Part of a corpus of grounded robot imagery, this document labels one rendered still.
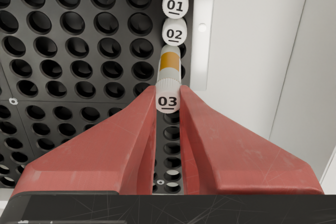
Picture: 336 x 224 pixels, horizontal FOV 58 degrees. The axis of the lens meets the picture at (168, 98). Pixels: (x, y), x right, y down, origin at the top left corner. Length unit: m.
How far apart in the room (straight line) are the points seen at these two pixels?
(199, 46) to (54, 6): 0.11
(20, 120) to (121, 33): 0.10
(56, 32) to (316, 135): 0.17
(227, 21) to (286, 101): 0.08
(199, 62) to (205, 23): 0.03
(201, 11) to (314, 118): 0.10
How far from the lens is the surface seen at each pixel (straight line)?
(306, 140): 0.23
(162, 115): 0.19
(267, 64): 0.26
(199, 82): 0.24
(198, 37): 0.22
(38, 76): 0.20
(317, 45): 0.22
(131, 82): 0.18
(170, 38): 0.15
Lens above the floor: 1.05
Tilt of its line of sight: 55 degrees down
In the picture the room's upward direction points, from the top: 176 degrees counter-clockwise
